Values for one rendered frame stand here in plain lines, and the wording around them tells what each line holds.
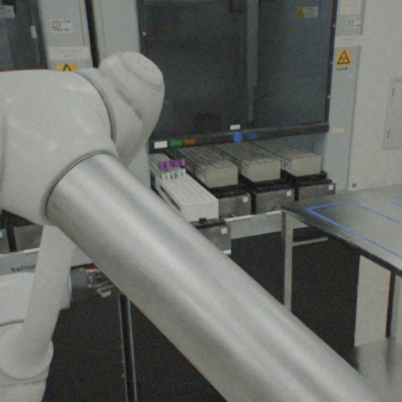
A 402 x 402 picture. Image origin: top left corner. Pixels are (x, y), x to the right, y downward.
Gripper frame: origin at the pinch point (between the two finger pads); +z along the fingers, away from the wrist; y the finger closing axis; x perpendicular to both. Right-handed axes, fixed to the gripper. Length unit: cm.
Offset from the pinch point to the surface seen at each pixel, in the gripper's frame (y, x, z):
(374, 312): 63, 74, 117
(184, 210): 9.4, -11.0, 9.9
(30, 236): 26.8, -3.4, -28.6
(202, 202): 9.3, -12.2, 15.1
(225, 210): 26.6, -2.3, 28.2
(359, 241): -17.8, -7.5, 43.2
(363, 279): 90, 74, 132
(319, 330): 27, 49, 63
